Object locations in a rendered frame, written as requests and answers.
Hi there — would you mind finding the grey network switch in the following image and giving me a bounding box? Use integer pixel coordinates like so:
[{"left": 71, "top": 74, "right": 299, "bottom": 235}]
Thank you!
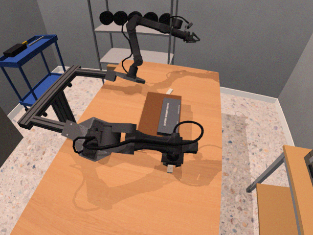
[{"left": 157, "top": 97, "right": 181, "bottom": 136}]

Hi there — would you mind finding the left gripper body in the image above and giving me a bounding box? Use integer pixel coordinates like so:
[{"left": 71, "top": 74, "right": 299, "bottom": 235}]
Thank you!
[{"left": 178, "top": 24, "right": 192, "bottom": 42}]

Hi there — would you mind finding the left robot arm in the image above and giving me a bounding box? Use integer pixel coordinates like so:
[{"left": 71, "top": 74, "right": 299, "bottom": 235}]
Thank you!
[{"left": 126, "top": 14, "right": 183, "bottom": 79}]

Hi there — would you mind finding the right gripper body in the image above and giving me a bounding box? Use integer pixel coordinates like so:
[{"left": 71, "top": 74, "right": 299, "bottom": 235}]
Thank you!
[{"left": 161, "top": 152, "right": 184, "bottom": 166}]

